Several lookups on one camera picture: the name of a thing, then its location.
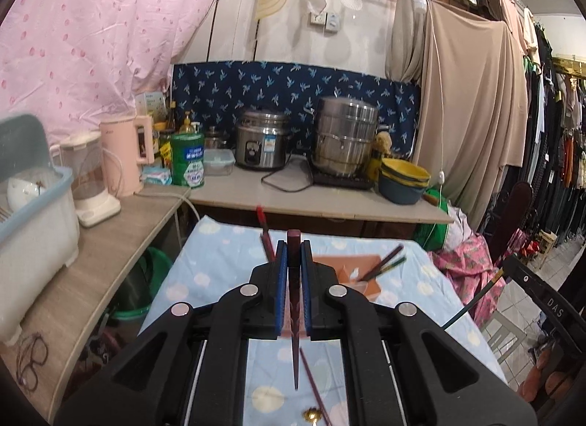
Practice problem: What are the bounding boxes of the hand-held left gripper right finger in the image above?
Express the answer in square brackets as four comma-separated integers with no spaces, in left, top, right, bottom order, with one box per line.
[301,243,536,426]

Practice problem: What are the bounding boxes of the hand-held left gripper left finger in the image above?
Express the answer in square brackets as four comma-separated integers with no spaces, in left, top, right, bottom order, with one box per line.
[52,238,290,426]

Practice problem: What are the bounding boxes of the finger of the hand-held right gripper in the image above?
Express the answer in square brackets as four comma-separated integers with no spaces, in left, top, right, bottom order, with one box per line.
[504,254,550,301]

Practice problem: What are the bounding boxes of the dark brown chopstick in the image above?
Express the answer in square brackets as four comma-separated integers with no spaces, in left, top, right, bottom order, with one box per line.
[298,347,329,426]
[359,245,404,281]
[286,229,304,391]

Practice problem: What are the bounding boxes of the pink perforated utensil holder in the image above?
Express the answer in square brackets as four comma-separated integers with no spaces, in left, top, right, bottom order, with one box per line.
[314,254,383,303]

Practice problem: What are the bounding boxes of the red chopstick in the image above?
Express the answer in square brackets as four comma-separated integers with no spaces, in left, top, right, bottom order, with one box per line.
[256,206,277,259]

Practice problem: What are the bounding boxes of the green chopstick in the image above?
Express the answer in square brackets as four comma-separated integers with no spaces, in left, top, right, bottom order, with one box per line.
[366,258,408,281]
[442,268,507,330]

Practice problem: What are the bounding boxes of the person's right hand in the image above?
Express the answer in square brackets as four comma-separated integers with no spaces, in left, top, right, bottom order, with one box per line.
[524,353,578,408]

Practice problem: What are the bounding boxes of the pink printed cloth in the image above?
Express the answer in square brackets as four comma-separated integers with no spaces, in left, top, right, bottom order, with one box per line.
[433,231,509,330]

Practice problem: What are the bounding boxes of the blue printed tablecloth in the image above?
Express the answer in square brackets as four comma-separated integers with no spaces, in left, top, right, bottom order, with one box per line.
[137,214,509,426]

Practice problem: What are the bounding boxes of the dark wooden chair back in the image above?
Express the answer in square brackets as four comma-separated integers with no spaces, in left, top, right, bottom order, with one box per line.
[492,181,534,248]

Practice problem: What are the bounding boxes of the green bag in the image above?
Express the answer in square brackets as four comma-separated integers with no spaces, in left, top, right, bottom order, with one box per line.
[412,195,452,253]

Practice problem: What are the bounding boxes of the black induction cooker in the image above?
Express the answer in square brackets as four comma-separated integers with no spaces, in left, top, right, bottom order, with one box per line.
[308,163,377,191]

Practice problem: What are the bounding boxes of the green plastic bucket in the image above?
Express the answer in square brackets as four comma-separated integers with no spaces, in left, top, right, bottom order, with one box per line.
[110,247,174,321]

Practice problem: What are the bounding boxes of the stack of blue yellow bowls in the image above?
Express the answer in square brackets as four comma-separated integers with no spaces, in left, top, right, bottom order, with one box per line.
[378,157,432,205]

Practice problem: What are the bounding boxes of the clear food container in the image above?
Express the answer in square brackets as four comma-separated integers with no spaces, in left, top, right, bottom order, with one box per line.
[204,149,235,176]

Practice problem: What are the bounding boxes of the row of hanging clothes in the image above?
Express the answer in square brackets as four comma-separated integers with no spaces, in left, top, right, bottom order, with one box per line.
[435,0,586,244]

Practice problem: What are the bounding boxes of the silver rice cooker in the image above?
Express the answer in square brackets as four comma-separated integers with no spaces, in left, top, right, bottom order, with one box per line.
[235,108,291,171]

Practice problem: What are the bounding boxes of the green tin can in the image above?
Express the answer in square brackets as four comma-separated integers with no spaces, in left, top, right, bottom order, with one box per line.
[170,132,205,189]

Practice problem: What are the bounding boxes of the stainless steel steamer pot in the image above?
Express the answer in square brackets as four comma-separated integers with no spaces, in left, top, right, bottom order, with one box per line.
[311,96,380,177]

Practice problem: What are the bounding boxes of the yellow plush toy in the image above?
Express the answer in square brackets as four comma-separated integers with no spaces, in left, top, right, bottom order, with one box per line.
[371,131,393,157]

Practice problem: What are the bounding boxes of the wooden counter shelf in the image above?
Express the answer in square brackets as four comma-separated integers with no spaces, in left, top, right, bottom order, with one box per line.
[0,154,454,422]

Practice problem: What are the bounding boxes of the blue tissue packet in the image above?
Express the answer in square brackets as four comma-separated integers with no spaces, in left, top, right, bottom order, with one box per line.
[141,165,174,186]

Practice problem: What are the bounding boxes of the beige curtain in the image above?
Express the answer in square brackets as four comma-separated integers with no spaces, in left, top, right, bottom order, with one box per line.
[387,0,532,230]

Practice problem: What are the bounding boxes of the white blender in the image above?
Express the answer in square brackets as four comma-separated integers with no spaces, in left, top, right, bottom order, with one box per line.
[49,131,122,228]

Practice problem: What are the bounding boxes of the pink electric kettle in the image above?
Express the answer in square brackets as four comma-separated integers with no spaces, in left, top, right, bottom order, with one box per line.
[100,114,155,198]

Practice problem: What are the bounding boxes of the dark blue floral cloth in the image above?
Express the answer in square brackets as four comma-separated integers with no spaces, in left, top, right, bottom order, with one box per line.
[170,60,422,157]

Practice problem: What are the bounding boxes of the white green carton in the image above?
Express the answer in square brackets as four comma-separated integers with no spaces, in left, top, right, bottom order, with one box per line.
[135,91,168,125]

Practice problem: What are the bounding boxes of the white dish drainer box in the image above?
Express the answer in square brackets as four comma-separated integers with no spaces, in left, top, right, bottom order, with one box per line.
[0,114,81,347]

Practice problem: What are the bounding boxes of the dark framed eyeglasses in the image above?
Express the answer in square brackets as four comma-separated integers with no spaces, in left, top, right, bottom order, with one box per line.
[16,333,49,392]

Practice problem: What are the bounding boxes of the pink dotted curtain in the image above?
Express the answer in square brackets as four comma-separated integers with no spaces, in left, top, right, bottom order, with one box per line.
[0,0,228,147]

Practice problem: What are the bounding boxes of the black power cable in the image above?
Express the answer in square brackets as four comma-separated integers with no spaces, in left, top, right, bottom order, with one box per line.
[261,154,314,193]

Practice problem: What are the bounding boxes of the white cord with switch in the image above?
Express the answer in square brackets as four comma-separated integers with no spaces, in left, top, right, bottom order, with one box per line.
[419,0,447,253]

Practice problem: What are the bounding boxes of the white power cable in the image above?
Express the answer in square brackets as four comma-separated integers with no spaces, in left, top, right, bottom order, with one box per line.
[133,190,202,244]

